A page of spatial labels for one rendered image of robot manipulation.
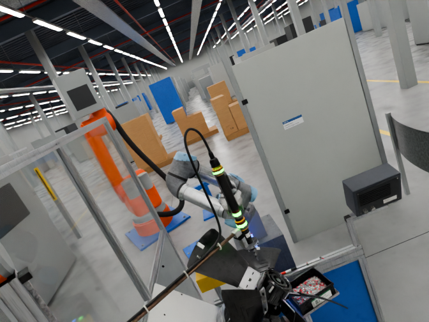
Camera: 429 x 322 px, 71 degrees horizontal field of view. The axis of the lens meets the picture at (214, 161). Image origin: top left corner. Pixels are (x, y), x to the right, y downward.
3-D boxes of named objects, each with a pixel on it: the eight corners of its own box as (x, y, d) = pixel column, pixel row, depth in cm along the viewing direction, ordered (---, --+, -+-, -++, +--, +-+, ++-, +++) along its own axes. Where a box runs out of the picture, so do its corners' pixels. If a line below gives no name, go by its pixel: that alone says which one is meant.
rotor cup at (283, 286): (258, 316, 113) (276, 289, 110) (242, 287, 125) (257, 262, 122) (286, 319, 120) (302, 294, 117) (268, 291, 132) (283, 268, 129)
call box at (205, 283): (203, 295, 168) (195, 280, 165) (202, 283, 178) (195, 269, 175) (229, 285, 167) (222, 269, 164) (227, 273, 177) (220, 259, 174)
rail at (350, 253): (219, 314, 176) (214, 304, 174) (218, 309, 180) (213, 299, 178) (365, 257, 171) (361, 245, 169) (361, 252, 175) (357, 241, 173)
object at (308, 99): (293, 243, 332) (217, 47, 271) (292, 241, 337) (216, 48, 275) (398, 201, 326) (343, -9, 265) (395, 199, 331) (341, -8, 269)
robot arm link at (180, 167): (228, 197, 201) (163, 171, 166) (237, 176, 201) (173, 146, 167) (240, 202, 191) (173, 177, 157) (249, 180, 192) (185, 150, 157)
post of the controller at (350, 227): (355, 247, 170) (346, 218, 164) (352, 245, 173) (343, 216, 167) (360, 245, 170) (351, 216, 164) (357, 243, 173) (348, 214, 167)
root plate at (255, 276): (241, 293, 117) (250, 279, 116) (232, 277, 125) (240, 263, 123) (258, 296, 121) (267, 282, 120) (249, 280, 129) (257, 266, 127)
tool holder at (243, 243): (247, 255, 120) (238, 234, 117) (236, 250, 125) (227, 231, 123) (262, 241, 124) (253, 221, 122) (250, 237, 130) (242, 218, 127)
